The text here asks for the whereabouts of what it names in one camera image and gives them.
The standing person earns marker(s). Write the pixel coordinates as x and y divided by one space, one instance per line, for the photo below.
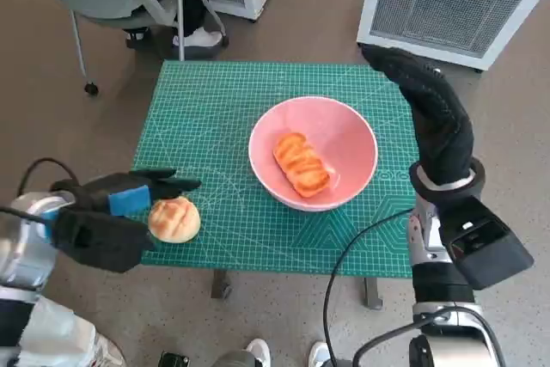
56 332

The pink bowl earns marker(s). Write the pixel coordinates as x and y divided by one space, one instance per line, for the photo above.
344 143

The round toy bread bun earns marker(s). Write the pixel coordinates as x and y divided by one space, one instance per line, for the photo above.
174 221

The large white mesh cabinet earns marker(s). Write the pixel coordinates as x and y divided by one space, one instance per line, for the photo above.
447 1

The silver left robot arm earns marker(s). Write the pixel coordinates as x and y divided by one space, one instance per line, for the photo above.
26 246

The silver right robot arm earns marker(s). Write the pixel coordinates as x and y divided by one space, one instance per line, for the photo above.
423 234

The long braided toy bread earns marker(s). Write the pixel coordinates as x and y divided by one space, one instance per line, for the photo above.
301 165

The white shoe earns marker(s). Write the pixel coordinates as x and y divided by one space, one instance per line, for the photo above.
258 352
320 354

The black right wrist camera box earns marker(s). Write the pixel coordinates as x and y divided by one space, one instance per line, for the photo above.
490 246

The grey robot waist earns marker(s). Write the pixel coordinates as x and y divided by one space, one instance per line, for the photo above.
234 360

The seated person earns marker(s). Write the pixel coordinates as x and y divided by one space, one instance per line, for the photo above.
193 1

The green cutting mat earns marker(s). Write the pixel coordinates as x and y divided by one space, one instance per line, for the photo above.
206 126

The black device on floor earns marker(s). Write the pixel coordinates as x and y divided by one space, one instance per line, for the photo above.
174 359

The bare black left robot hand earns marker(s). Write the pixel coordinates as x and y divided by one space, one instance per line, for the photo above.
129 195

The metal table leg bracket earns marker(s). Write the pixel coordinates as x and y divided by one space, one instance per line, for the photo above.
220 285
373 294

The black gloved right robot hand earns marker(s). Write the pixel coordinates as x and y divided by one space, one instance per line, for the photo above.
442 135

